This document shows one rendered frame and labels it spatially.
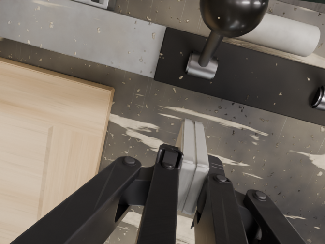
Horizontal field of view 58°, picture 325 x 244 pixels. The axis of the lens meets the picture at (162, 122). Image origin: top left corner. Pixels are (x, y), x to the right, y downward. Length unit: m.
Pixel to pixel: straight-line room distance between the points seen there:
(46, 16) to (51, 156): 0.16
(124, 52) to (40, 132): 0.15
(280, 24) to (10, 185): 0.36
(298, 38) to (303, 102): 0.06
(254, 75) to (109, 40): 0.14
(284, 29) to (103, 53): 0.17
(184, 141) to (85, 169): 0.21
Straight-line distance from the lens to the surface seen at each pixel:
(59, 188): 0.39
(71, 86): 0.33
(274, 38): 0.31
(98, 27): 0.30
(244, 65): 0.28
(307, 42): 0.31
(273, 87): 0.29
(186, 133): 0.18
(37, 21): 0.32
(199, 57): 0.27
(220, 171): 0.17
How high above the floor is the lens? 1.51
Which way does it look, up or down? 34 degrees down
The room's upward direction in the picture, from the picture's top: 118 degrees clockwise
